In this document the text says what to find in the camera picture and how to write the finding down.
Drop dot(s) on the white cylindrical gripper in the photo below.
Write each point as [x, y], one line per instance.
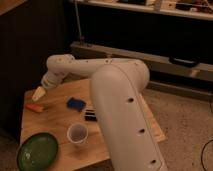
[50, 80]

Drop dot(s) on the wooden table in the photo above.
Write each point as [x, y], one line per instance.
[56, 119]

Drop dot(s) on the black rectangular box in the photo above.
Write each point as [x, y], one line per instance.
[90, 115]

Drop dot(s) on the orange pepper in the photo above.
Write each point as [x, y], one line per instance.
[35, 108]

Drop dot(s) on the green plate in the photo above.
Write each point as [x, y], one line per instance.
[37, 153]

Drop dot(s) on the blue sponge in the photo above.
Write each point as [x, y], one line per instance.
[76, 104]

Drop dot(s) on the cluttered shelf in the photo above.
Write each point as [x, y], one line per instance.
[195, 9]

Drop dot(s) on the metal pole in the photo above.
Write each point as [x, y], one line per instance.
[81, 38]

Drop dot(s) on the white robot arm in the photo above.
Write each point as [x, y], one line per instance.
[116, 86]

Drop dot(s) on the grey case with handle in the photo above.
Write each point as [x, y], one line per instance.
[154, 62]

